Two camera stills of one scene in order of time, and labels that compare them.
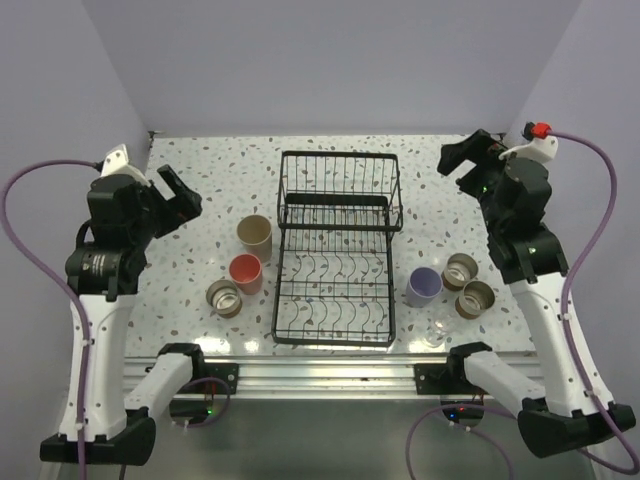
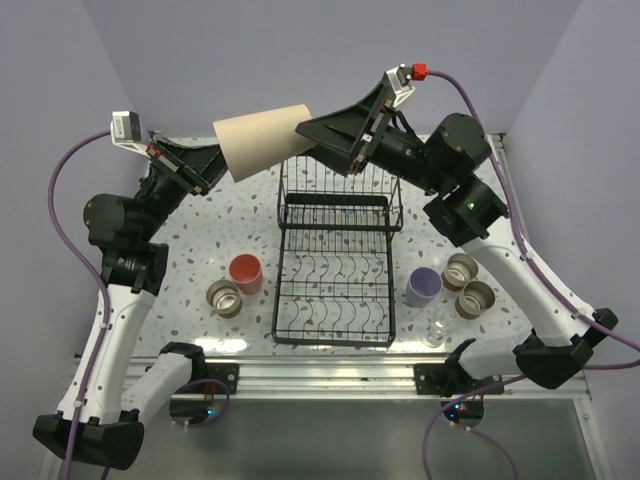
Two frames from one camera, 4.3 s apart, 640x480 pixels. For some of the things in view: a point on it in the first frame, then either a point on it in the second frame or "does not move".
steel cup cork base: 225,298 does not move
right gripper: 479,146 → 345,129
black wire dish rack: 336,216 does not move
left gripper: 185,207 → 196,166
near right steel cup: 475,298 does not move
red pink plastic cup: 246,273 does not move
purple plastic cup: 423,285 does not move
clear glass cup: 439,328 does not move
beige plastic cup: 256,236 → 256,141
